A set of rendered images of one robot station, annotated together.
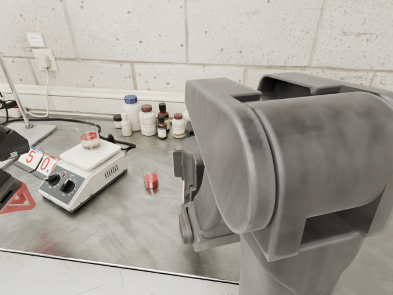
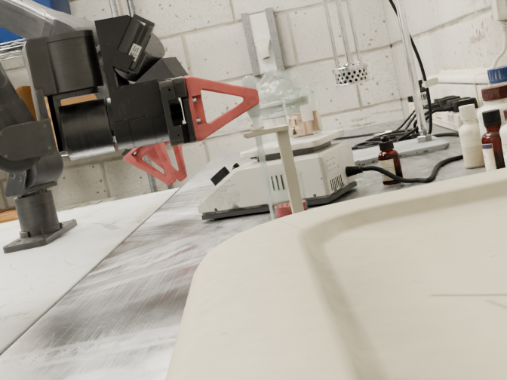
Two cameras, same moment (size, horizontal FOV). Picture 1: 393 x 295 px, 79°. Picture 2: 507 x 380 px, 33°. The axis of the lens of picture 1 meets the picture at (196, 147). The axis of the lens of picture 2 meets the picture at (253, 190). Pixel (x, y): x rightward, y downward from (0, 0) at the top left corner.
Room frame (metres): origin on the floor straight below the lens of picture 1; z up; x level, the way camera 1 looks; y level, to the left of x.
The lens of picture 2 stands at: (0.40, -0.92, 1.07)
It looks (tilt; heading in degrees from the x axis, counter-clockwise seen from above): 7 degrees down; 86
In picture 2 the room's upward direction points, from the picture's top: 12 degrees counter-clockwise
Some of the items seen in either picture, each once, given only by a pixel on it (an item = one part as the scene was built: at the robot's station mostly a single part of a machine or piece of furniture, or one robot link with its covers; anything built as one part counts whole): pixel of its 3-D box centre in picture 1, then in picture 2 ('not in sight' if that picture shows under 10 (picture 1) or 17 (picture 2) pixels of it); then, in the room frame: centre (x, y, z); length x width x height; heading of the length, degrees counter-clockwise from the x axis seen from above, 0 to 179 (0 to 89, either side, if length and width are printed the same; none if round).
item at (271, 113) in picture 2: not in sight; (283, 106); (0.67, 1.37, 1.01); 0.14 x 0.14 x 0.21
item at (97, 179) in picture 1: (87, 170); (282, 176); (0.53, 0.30, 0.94); 0.22 x 0.13 x 0.08; 151
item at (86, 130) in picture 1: (87, 136); (300, 111); (0.57, 0.30, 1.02); 0.06 x 0.05 x 0.08; 126
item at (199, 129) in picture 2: not in sight; (213, 104); (0.44, 0.00, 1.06); 0.09 x 0.07 x 0.07; 1
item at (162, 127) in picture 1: (162, 126); (496, 144); (0.78, 0.13, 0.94); 0.03 x 0.03 x 0.08
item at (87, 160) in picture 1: (90, 152); (293, 143); (0.55, 0.29, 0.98); 0.12 x 0.12 x 0.01; 60
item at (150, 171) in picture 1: (150, 175); (288, 199); (0.51, 0.13, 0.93); 0.04 x 0.04 x 0.06
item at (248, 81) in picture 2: not in sight; (251, 96); (0.48, 0.00, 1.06); 0.01 x 0.01 x 0.04; 1
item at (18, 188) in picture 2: not in sight; (33, 175); (0.15, 0.52, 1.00); 0.09 x 0.06 x 0.06; 57
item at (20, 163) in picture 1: (28, 157); not in sight; (0.61, 0.52, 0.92); 0.09 x 0.06 x 0.04; 60
